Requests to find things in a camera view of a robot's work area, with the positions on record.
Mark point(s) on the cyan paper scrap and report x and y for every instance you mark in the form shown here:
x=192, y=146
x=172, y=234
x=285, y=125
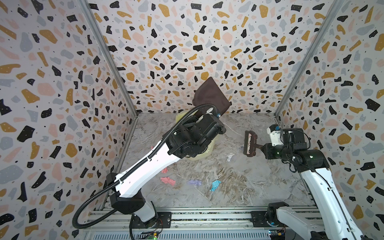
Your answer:
x=215, y=185

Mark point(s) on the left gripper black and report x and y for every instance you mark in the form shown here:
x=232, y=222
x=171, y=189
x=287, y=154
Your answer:
x=193, y=121

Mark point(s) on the purple paper scrap lower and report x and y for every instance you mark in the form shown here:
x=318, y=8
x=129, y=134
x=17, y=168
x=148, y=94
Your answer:
x=195, y=182

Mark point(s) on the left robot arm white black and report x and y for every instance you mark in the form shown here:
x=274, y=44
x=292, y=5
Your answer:
x=189, y=137

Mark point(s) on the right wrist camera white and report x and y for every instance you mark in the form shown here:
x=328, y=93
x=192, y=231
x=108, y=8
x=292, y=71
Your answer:
x=275, y=132

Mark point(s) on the brown cartoon face brush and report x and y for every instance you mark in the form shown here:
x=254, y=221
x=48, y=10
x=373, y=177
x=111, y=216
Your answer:
x=250, y=144

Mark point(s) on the brown dustpan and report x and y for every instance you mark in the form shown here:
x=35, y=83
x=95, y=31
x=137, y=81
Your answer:
x=210, y=93

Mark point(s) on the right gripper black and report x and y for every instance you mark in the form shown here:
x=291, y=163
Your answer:
x=263, y=148

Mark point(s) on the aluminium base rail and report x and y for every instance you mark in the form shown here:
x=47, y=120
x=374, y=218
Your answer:
x=207, y=223

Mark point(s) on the bin with yellow bag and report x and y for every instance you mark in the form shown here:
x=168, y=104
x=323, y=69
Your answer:
x=209, y=149

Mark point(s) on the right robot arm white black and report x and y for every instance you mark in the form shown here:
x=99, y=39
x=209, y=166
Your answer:
x=337, y=221

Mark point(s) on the white paper scrap middle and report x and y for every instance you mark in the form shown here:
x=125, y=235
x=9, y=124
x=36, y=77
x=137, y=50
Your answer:
x=229, y=157

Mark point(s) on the pink paper scrap lower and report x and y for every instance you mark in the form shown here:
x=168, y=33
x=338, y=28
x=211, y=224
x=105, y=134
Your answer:
x=167, y=180

